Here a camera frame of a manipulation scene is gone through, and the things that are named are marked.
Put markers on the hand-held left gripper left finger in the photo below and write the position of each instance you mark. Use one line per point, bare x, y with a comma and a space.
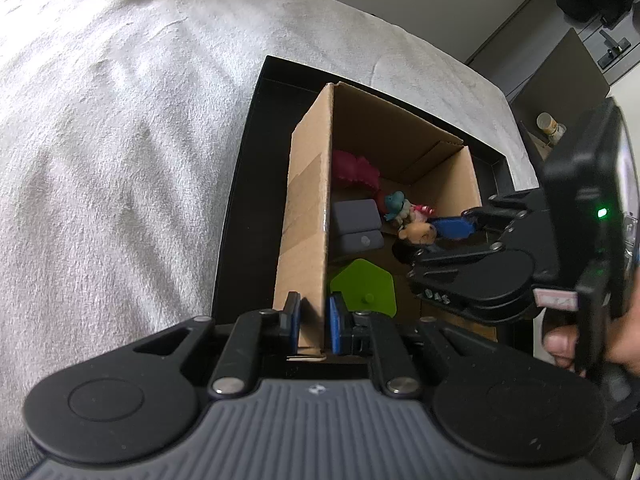
292, 321

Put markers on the person's right hand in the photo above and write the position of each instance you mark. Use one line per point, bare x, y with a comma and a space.
562, 346

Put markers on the bear toy with blue body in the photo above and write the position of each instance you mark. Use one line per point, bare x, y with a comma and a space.
420, 232

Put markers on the dark olive board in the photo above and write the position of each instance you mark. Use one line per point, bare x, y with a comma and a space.
565, 75

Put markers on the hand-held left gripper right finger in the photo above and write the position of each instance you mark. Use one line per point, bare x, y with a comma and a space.
336, 326

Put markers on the green hexagonal plastic piece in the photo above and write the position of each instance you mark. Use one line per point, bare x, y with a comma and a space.
362, 280

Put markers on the brown cardboard box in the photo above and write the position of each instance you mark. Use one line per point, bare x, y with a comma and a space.
305, 220

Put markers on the small teal-hat toy figure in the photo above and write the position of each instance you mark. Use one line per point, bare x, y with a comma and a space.
396, 205

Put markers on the white plastic bottle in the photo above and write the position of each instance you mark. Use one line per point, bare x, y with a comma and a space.
550, 127

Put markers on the pink white striped toy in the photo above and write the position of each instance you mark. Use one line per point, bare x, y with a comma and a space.
424, 211

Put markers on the white fleece blanket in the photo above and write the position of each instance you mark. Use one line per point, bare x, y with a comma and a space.
125, 160

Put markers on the black tray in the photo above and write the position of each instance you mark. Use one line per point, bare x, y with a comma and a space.
247, 200

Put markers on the lavender blocky toy figure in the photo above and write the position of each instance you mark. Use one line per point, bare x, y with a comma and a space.
357, 220

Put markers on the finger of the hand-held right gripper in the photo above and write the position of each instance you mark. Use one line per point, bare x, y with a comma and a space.
450, 255
505, 212

